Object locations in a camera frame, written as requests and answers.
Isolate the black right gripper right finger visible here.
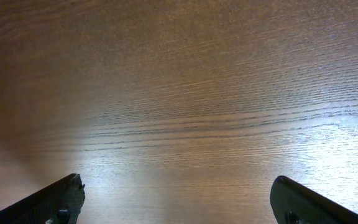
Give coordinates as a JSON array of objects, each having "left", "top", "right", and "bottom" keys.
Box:
[{"left": 270, "top": 175, "right": 358, "bottom": 224}]

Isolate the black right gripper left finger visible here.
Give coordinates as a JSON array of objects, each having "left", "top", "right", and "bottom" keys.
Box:
[{"left": 0, "top": 174, "right": 85, "bottom": 224}]

